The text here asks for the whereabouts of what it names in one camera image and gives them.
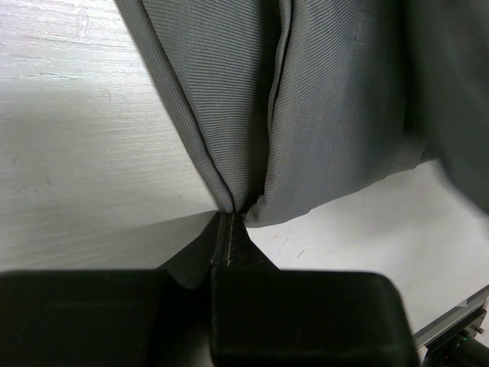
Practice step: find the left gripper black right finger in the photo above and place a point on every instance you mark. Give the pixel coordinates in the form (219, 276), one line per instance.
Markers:
(264, 316)

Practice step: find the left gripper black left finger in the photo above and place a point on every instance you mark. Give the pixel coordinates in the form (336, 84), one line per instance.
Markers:
(106, 317)

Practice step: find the grey pleated skirt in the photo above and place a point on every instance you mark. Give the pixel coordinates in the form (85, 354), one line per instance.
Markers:
(286, 105)

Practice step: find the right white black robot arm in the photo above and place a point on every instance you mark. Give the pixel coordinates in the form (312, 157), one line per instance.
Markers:
(457, 346)

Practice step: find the silver aluminium front rail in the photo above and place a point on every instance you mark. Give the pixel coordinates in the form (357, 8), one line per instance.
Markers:
(440, 325)

